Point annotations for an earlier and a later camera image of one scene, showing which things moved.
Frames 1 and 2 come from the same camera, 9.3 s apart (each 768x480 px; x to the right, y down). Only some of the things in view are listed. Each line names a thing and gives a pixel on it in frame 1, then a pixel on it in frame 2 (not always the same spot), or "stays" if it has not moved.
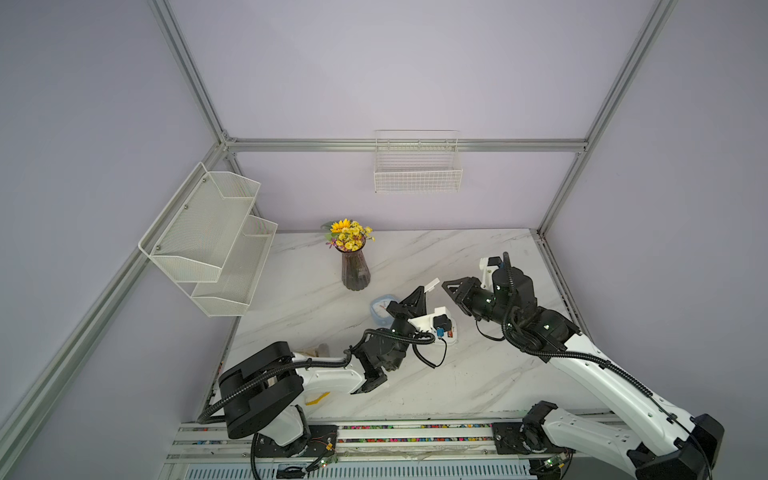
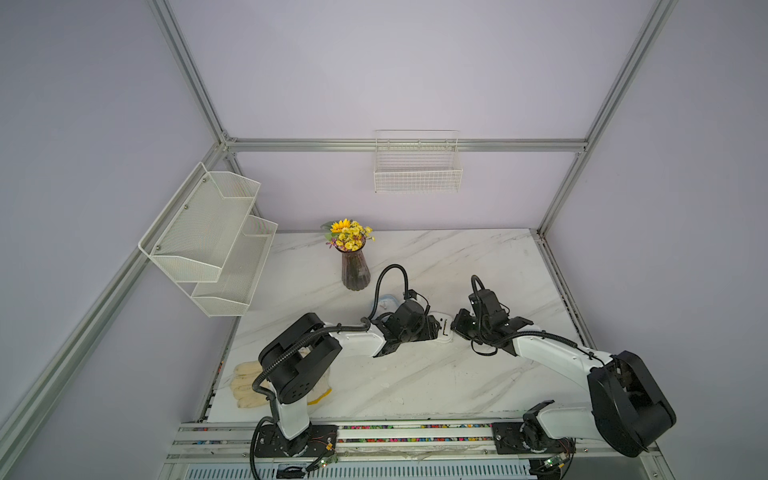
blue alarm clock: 379,312 stays
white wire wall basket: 417,161 stays
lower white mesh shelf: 230,295 stays
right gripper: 466,293 → 458,325
